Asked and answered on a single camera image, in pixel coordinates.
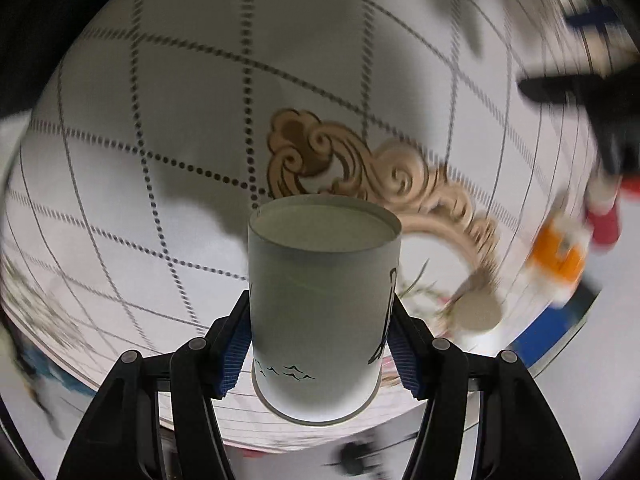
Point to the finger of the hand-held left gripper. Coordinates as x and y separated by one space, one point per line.
592 16
555 89

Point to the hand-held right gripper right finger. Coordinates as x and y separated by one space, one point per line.
402 355

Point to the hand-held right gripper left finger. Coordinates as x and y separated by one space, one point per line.
233 355

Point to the white paper cup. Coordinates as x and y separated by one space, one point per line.
320 310

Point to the beige round object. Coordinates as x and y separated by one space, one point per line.
475 307

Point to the red and white object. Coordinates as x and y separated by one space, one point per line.
605 217

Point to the small black object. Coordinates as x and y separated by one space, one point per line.
356 457

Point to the orange and white object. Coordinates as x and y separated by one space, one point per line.
557 255

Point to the white grid-printed cloth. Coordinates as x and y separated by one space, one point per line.
200 125

